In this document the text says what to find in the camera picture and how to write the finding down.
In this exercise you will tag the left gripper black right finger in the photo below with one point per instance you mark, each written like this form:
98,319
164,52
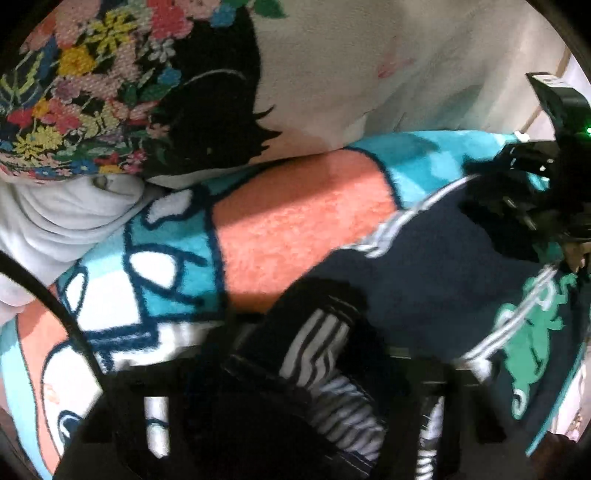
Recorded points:
474,442

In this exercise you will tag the turquoise cartoon fleece blanket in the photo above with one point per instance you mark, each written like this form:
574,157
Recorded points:
237,241

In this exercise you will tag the white plush pillow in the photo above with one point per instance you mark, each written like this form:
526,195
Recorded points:
47,228

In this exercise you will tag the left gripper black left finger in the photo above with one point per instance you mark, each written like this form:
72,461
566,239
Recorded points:
186,419

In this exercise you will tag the cream floral cushion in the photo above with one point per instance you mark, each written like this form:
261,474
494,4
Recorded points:
167,90

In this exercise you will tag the navy striped child pants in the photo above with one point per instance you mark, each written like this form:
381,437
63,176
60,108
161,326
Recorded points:
432,282

